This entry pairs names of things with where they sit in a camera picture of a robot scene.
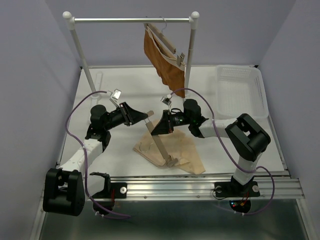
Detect aluminium mounting rail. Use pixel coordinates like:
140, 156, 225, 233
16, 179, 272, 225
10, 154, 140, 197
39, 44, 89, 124
111, 175, 305, 202

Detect white plastic basket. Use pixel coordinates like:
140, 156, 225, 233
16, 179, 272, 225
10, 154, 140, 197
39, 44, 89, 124
215, 64, 269, 120

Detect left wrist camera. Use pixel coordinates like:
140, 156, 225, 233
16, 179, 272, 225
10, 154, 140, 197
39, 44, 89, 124
109, 89, 122, 108

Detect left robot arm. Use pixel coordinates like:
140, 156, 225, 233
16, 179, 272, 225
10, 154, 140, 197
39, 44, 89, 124
42, 102, 148, 220

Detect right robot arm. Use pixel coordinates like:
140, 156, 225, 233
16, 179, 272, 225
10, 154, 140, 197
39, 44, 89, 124
151, 99, 271, 198

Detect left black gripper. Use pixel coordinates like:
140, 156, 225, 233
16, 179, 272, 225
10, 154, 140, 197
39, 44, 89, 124
103, 101, 148, 131

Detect wooden clip hanger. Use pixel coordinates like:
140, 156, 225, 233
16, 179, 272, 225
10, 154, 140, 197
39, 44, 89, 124
134, 110, 179, 168

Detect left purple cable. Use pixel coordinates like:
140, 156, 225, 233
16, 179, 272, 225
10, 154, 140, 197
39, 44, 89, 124
66, 90, 132, 220

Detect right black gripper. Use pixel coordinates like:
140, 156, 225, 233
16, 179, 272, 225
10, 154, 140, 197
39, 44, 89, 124
150, 108, 192, 134

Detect white clothes rack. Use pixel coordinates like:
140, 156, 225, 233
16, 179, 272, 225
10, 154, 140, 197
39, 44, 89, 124
62, 11, 200, 100

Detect brown underwear on hanger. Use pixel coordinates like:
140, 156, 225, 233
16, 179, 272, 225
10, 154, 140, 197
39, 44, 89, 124
143, 26, 186, 91

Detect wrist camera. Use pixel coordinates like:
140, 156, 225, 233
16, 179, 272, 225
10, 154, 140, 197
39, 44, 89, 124
109, 89, 122, 108
160, 94, 172, 111

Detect beige underwear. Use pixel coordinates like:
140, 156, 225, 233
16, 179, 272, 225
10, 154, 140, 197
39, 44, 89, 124
133, 120, 206, 175

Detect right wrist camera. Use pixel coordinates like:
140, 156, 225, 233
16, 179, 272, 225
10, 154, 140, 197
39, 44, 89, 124
160, 94, 172, 111

